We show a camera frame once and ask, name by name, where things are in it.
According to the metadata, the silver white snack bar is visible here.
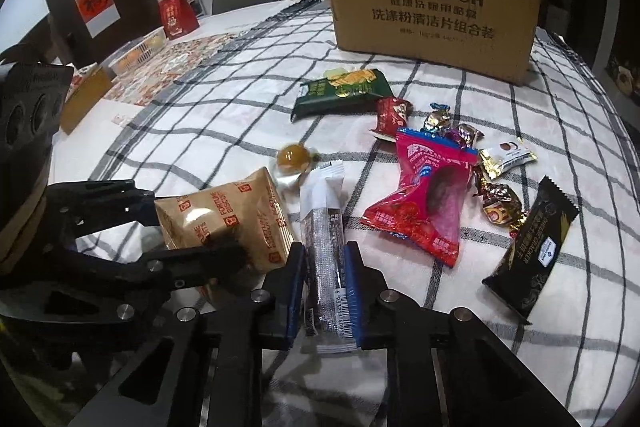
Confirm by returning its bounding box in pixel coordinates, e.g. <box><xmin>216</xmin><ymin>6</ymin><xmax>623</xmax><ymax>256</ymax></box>
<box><xmin>299</xmin><ymin>160</ymin><xmax>356</xmax><ymax>355</ymax></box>

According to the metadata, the brown paper snack bag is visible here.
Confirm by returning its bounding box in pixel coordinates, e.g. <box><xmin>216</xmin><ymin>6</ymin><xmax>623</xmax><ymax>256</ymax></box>
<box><xmin>154</xmin><ymin>167</ymin><xmax>294</xmax><ymax>273</ymax></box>

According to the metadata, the green snack packet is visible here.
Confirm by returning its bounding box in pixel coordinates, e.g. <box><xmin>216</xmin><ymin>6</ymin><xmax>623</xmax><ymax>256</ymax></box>
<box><xmin>290</xmin><ymin>69</ymin><xmax>394</xmax><ymax>121</ymax></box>

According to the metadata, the brown tissue box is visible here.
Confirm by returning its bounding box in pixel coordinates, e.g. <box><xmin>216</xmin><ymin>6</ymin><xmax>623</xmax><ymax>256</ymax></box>
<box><xmin>60</xmin><ymin>65</ymin><xmax>113</xmax><ymax>134</ymax></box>

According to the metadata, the large red snack packet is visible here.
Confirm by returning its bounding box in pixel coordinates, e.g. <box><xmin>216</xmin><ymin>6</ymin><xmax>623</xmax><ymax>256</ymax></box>
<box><xmin>360</xmin><ymin>128</ymin><xmax>477</xmax><ymax>268</ymax></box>

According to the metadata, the round yellow jelly cup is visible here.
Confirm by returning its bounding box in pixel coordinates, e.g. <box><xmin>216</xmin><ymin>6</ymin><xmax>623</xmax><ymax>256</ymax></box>
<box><xmin>269</xmin><ymin>143</ymin><xmax>320</xmax><ymax>188</ymax></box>

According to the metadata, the black gold chocolate bar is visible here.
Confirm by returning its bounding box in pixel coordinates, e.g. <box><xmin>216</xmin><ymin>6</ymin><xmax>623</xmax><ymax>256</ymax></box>
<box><xmin>482</xmin><ymin>176</ymin><xmax>579</xmax><ymax>325</ymax></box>

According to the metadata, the brown gold wrapped candy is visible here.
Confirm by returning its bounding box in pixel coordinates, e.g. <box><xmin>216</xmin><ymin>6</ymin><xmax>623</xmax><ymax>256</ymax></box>
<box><xmin>473</xmin><ymin>166</ymin><xmax>526</xmax><ymax>239</ymax></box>

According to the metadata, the clear plastic food container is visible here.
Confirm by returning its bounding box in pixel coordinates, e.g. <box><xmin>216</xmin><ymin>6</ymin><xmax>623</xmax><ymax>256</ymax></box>
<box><xmin>101</xmin><ymin>27</ymin><xmax>167</xmax><ymax>76</ymax></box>

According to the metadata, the black white checked tablecloth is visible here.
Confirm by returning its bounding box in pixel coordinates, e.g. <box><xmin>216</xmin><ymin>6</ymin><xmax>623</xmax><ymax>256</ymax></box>
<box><xmin>91</xmin><ymin>0</ymin><xmax>639</xmax><ymax>426</ymax></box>

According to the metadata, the small red snack packet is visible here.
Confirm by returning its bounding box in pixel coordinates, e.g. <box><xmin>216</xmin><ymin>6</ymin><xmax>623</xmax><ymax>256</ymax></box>
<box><xmin>370</xmin><ymin>96</ymin><xmax>412</xmax><ymax>142</ymax></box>

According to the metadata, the purple gold wrapped candy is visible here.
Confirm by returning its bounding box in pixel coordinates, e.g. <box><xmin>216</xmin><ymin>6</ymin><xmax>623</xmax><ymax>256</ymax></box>
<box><xmin>444</xmin><ymin>124</ymin><xmax>484</xmax><ymax>148</ymax></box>

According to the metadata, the gold blue wrapped candy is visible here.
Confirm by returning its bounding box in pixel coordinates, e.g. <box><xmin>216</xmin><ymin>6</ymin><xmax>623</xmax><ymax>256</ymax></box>
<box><xmin>422</xmin><ymin>103</ymin><xmax>451</xmax><ymax>135</ymax></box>

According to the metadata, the white gold small packet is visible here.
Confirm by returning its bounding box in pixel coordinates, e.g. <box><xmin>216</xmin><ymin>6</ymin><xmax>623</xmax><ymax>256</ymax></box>
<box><xmin>478</xmin><ymin>141</ymin><xmax>537</xmax><ymax>181</ymax></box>

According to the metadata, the red gift box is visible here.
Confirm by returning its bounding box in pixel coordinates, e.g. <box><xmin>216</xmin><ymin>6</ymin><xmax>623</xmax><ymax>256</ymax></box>
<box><xmin>158</xmin><ymin>0</ymin><xmax>200</xmax><ymax>40</ymax></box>

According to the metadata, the red fu door poster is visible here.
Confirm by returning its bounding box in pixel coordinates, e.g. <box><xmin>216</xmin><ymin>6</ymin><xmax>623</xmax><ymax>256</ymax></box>
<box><xmin>74</xmin><ymin>0</ymin><xmax>120</xmax><ymax>38</ymax></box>

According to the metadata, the brown cardboard box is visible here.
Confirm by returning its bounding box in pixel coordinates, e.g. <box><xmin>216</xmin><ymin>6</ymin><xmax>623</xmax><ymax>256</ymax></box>
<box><xmin>330</xmin><ymin>0</ymin><xmax>540</xmax><ymax>84</ymax></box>

